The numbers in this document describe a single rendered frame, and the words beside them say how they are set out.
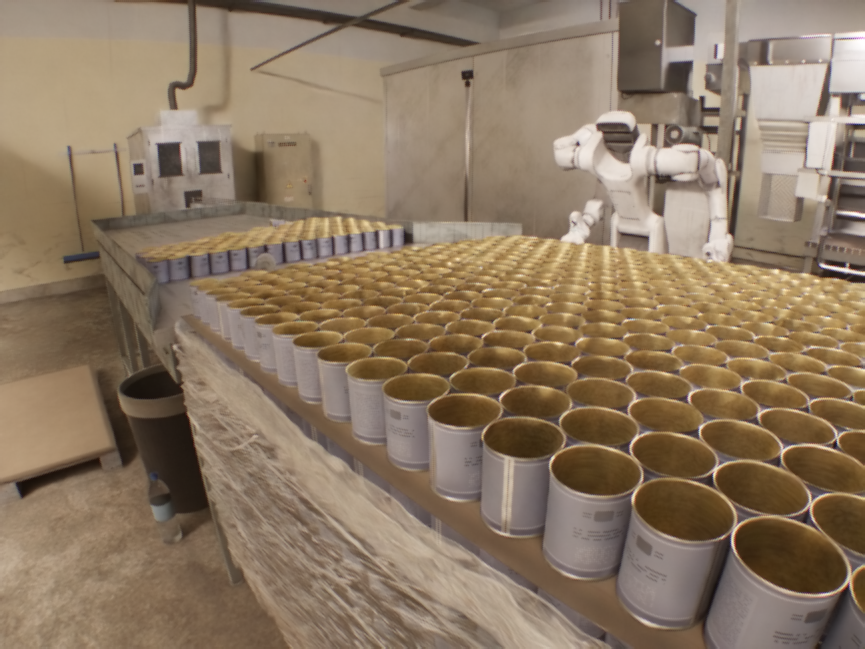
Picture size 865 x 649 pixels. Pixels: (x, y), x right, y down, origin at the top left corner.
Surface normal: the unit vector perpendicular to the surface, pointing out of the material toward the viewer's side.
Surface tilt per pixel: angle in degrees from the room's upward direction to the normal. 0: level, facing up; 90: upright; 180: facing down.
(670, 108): 90
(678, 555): 89
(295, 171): 90
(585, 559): 89
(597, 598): 2
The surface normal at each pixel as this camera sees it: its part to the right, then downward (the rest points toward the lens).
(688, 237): -0.76, 0.21
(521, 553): -0.03, -0.96
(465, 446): 0.01, 0.29
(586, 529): -0.40, 0.28
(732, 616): -0.96, 0.10
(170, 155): 0.65, 0.24
